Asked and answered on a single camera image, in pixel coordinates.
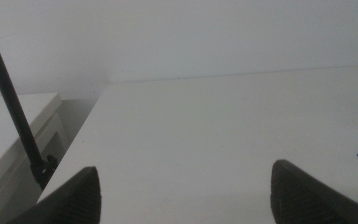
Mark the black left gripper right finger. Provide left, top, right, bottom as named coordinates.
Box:
left=270, top=159, right=358, bottom=224

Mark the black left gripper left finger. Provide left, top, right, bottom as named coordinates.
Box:
left=7, top=166, right=102, bottom=224

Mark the black stand pole with clamp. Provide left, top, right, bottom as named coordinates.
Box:
left=0, top=2, right=58, bottom=191

